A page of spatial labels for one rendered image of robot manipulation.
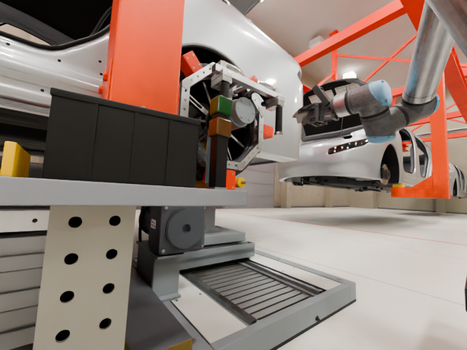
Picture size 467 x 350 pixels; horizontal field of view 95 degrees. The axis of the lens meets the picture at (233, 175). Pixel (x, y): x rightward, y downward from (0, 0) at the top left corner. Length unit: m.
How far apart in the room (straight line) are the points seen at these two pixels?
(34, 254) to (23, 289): 0.07
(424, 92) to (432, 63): 0.10
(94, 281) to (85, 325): 0.05
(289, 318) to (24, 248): 0.70
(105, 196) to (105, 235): 0.07
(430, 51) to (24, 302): 1.15
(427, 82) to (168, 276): 1.04
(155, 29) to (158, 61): 0.08
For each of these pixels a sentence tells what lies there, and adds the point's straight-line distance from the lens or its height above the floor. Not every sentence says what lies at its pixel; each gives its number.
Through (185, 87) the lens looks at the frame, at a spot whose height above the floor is 0.93.
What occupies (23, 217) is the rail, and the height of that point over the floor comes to 0.38.
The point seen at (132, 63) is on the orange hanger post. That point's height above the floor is 0.74.
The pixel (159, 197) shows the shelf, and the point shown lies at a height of 0.43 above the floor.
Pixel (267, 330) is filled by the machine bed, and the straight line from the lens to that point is 0.75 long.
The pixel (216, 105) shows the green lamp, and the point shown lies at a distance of 0.50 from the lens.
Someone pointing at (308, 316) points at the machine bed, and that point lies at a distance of 0.90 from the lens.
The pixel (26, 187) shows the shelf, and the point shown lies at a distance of 0.32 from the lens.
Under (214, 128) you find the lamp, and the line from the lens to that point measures 0.48.
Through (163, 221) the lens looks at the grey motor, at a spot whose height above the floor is 0.35.
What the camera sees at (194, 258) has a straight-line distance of 1.10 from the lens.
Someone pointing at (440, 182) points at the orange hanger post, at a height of 0.74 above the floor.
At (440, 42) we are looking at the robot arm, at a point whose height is 0.87.
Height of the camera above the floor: 0.44
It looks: 5 degrees up
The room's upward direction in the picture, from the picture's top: 2 degrees clockwise
